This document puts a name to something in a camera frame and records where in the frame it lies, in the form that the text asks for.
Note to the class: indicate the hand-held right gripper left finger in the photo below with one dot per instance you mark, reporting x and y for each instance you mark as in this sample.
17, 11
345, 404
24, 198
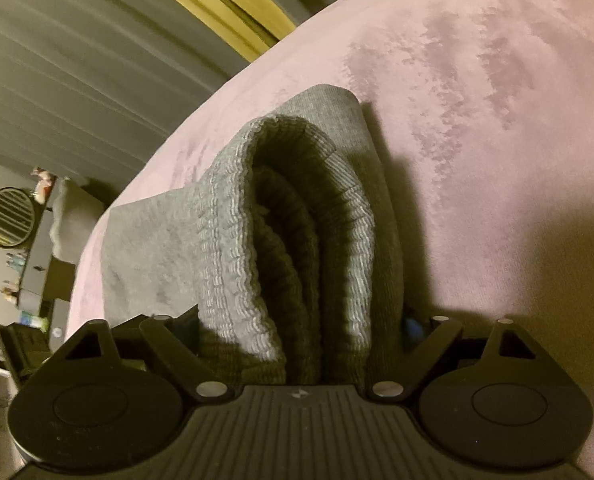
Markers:
169, 342

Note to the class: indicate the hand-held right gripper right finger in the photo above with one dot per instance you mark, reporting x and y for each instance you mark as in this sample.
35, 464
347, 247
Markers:
414, 331

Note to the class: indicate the grey knit sock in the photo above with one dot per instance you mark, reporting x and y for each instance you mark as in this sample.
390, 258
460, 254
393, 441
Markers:
277, 220

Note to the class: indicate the dark dresser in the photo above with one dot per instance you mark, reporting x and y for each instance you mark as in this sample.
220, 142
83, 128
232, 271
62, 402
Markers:
47, 270

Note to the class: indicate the round slatted fan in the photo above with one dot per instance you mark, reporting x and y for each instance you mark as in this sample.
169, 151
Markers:
11, 217

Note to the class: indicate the small figurine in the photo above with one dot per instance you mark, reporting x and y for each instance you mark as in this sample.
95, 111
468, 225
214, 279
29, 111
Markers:
44, 185

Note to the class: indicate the pink blanket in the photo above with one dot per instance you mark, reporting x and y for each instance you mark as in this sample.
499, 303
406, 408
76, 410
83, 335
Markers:
477, 135

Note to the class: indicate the grey pleated curtain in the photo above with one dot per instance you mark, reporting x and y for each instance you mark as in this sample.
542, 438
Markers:
102, 60

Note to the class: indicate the yellow fabric strip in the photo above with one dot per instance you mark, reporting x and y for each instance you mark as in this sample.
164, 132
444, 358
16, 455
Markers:
217, 0

